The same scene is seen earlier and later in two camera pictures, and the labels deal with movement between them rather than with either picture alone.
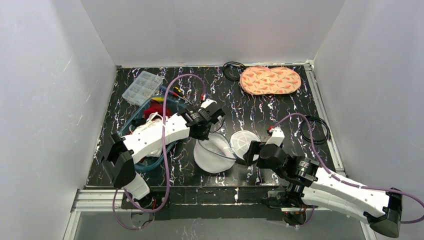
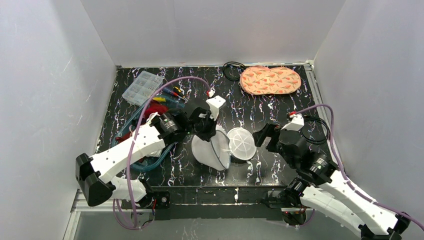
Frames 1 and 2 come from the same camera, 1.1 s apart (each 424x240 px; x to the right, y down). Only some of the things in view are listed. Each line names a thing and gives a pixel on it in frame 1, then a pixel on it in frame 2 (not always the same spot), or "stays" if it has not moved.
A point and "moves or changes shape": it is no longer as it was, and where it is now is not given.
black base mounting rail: [211, 203] stays
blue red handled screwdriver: [164, 88] stays
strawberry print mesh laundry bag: [258, 80] stays
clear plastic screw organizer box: [142, 88] stays
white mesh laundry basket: [217, 154] moves or changes shape
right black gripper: [257, 153] → [269, 134]
